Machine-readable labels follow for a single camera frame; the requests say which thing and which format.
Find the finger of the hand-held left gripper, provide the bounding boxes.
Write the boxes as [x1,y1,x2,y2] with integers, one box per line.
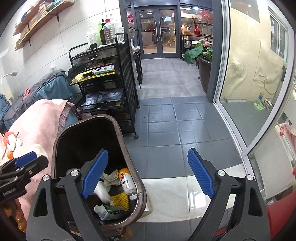
[14,151,38,168]
[0,156,49,183]

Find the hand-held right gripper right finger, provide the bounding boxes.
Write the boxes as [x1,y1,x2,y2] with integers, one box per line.
[187,148,269,241]

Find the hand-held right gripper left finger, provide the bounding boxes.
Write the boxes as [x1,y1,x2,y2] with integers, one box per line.
[26,149,109,241]

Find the white tissue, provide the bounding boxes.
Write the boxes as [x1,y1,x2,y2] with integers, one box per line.
[102,169,119,187]
[6,136,23,158]

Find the red wrapper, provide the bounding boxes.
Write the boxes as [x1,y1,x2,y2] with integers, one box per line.
[3,131,16,142]

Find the orange juice bottle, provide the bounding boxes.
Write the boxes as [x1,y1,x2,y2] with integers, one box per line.
[118,168,138,201]

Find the yellow foam fruit net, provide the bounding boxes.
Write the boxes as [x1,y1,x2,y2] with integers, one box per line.
[110,192,130,211]

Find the green white carton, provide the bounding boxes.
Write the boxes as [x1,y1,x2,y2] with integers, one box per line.
[94,204,126,221]

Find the brown trash bin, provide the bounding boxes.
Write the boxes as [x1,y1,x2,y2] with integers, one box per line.
[52,114,147,234]

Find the person's left hand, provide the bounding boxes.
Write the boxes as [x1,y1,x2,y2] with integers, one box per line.
[3,204,28,233]

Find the pink polka dot blanket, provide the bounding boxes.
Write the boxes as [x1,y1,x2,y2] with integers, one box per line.
[0,98,78,209]

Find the sliding glass door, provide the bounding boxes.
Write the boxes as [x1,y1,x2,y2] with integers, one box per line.
[213,0,296,160]

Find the massage bed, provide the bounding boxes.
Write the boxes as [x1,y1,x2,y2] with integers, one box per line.
[0,69,80,133]

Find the grey blanket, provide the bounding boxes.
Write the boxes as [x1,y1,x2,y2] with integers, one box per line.
[23,69,67,102]

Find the blue white packets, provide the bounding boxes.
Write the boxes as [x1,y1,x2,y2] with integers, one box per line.
[85,89,124,107]

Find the white lamp stand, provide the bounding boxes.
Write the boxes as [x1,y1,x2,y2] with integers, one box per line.
[0,71,18,85]

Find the red object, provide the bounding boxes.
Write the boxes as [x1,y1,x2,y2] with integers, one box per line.
[260,197,296,241]

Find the red white plastic bag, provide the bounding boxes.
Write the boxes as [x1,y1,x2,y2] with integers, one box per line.
[275,123,296,163]

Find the yellow tray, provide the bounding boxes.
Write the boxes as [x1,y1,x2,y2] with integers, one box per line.
[69,69,116,82]

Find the black trolley cart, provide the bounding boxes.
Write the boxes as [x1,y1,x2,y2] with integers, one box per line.
[69,33,140,139]

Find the patterned flat box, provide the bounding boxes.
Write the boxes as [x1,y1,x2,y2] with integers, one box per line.
[92,65,115,75]

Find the potted lotus plant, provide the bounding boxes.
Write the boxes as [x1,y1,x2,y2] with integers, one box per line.
[182,38,214,94]

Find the beige cloth cover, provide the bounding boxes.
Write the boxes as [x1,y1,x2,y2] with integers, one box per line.
[220,7,285,102]

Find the stacks of small boxes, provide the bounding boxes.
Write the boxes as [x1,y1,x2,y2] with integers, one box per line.
[20,9,37,25]

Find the group of bottles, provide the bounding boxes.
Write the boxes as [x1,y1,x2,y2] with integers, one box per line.
[86,13,125,47]

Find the glass double door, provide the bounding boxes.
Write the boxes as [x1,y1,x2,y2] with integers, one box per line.
[135,7,179,58]

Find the dark grey door frame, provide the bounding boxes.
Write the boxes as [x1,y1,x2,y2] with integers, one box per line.
[118,0,232,103]

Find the wooden wall shelf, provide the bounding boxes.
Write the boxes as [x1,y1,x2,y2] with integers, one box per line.
[13,11,37,36]
[14,0,75,51]

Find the wall shelves with books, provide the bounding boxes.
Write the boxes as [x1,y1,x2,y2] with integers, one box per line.
[38,0,78,15]

